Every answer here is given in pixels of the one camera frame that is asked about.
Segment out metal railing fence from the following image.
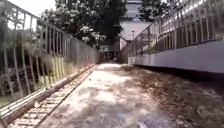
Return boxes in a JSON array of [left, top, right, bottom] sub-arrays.
[[0, 0, 101, 111]]

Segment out metal railing on ramp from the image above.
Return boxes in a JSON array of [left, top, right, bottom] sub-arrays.
[[128, 0, 224, 58]]

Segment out pale concrete path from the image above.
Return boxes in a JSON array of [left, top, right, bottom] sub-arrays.
[[38, 62, 178, 128]]

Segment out pale building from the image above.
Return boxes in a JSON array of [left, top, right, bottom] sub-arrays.
[[119, 0, 153, 51]]

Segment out trees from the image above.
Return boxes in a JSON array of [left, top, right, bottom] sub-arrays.
[[39, 0, 129, 51]]

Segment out drain grating strip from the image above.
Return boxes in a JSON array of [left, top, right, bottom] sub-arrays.
[[8, 68, 96, 128]]

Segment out strip of dry leaves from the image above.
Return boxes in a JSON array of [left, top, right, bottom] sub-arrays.
[[121, 63, 224, 128]]

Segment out concrete kerb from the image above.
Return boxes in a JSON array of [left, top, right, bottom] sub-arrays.
[[0, 64, 96, 126]]

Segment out grey concrete ramp wall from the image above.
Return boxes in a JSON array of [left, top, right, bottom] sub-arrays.
[[128, 40, 224, 74]]

